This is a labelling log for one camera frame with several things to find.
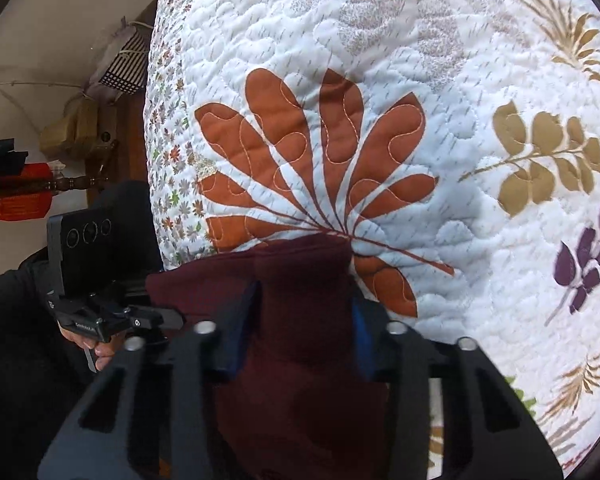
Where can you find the person's leg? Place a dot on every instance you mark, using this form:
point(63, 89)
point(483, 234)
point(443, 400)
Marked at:
point(130, 230)

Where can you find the wooden chair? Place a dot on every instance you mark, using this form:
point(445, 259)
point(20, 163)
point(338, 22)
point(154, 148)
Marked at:
point(75, 180)

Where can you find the person's left hand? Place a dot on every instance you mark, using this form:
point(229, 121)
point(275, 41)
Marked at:
point(102, 352)

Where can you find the checked bag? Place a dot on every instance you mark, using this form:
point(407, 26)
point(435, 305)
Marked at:
point(122, 62)

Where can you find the red cloth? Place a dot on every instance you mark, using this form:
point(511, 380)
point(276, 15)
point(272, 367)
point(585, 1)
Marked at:
point(22, 190)

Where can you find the black cloth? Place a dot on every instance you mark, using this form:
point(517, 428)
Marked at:
point(2, 152)

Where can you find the person's left forearm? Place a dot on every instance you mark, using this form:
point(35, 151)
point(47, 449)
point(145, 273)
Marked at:
point(15, 300)

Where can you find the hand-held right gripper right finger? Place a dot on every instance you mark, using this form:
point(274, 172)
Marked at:
point(430, 385)

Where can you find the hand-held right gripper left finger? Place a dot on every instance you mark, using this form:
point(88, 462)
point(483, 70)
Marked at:
point(180, 385)

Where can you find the beige bag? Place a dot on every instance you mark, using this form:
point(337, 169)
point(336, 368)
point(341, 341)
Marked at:
point(75, 127)

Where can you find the maroon pants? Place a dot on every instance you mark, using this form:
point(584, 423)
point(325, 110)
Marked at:
point(300, 310)

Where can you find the white floral quilt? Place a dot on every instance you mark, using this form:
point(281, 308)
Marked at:
point(380, 110)

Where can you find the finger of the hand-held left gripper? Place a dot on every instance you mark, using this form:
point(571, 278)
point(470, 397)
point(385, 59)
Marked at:
point(160, 317)

